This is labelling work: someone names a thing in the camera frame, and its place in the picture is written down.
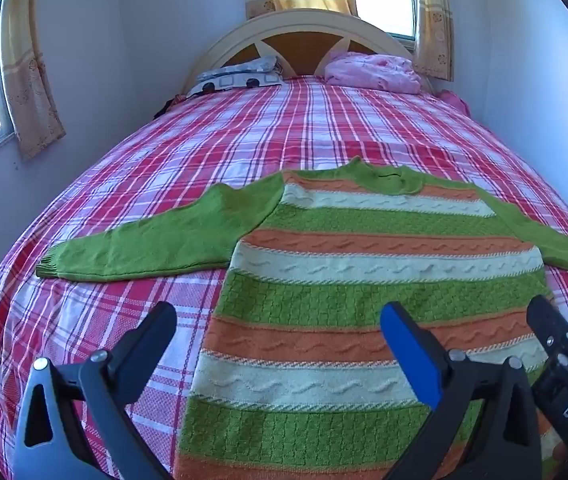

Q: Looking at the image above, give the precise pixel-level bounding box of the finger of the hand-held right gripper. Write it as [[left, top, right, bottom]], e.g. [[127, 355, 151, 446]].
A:
[[527, 294, 568, 357]]

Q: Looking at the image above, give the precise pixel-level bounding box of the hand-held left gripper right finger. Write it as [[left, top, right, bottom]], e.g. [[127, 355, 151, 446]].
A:
[[380, 302, 545, 480]]

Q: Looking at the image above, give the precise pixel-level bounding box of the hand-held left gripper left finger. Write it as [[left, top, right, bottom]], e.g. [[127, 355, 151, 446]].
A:
[[11, 301, 179, 480]]

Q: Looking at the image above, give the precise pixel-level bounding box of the green orange striped knit sweater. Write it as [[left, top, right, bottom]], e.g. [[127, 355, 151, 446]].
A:
[[36, 156, 568, 480]]

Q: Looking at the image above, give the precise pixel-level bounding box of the bed with red plaid sheet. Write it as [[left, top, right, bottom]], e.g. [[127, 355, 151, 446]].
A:
[[0, 74, 568, 480]]

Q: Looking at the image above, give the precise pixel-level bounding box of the dark cloth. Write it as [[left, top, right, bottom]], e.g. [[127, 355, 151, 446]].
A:
[[153, 92, 188, 121]]

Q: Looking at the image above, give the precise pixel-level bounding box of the pink cloth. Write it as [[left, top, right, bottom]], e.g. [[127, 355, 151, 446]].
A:
[[438, 89, 470, 117]]

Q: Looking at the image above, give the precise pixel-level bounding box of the white blue printed pillow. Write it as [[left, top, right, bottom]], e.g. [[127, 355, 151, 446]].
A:
[[185, 55, 287, 97]]

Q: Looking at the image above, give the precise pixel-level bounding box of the pink crumpled blanket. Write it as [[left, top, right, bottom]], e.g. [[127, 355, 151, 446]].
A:
[[323, 50, 423, 95]]

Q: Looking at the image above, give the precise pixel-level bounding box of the yellow curtain with side window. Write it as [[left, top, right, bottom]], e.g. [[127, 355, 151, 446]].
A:
[[0, 0, 67, 162]]

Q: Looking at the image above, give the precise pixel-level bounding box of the yellow patterned narrow curtain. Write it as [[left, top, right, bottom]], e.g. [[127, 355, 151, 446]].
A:
[[410, 0, 455, 82]]

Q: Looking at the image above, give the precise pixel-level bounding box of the cream and orange wooden headboard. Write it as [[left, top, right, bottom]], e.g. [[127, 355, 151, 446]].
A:
[[182, 9, 435, 95]]

